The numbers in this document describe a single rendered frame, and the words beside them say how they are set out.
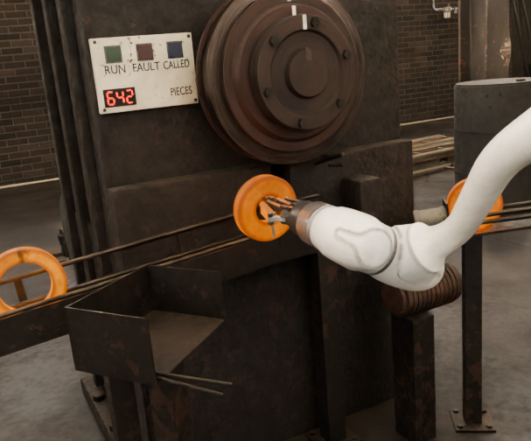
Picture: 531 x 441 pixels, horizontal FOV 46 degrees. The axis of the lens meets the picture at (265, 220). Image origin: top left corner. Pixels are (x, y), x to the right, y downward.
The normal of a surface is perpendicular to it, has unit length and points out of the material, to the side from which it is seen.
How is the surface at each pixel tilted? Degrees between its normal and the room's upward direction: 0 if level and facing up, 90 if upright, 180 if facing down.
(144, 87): 90
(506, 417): 0
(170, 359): 5
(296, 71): 90
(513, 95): 90
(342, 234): 62
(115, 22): 90
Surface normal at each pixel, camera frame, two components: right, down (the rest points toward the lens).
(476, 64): -0.88, 0.19
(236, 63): -0.58, 0.06
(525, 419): -0.08, -0.97
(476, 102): -0.75, 0.22
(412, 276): 0.03, 0.76
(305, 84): 0.47, 0.18
